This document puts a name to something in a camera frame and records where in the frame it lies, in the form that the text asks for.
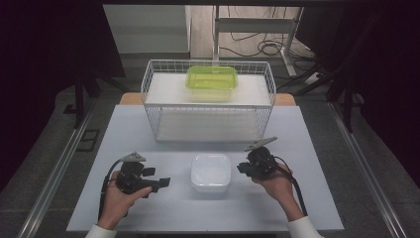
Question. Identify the dark curtain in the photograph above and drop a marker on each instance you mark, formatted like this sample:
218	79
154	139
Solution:
379	66
43	66

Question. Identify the grey cabinet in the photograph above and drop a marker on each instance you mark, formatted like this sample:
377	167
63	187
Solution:
148	29

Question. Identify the black floor bracket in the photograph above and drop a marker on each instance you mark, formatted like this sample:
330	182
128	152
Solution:
89	140

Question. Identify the black stand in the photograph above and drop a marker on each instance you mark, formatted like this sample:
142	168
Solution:
79	99
346	109

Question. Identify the metal floor rail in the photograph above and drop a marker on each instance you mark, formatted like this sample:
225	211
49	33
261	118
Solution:
56	172
366	172

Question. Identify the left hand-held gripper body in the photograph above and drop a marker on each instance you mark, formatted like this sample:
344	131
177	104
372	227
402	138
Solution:
130	180

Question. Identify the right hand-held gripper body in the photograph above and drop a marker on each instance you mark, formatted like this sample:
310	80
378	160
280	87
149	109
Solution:
262	163

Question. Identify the yellow-green plastic container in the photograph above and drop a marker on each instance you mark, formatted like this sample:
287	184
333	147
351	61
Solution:
211	77

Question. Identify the white power strip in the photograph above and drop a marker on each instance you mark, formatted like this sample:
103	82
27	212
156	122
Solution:
313	78

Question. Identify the white plastic container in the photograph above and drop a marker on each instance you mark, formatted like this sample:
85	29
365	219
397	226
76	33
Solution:
210	173

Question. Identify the person's right hand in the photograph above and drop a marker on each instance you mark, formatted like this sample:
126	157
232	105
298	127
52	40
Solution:
280	188

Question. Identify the wooden table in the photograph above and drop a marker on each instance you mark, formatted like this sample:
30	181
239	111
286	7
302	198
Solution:
130	99

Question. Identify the person's left hand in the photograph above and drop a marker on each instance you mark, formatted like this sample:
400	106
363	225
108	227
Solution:
115	205

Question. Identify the white metal desk frame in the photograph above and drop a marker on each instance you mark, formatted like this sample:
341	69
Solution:
254	24

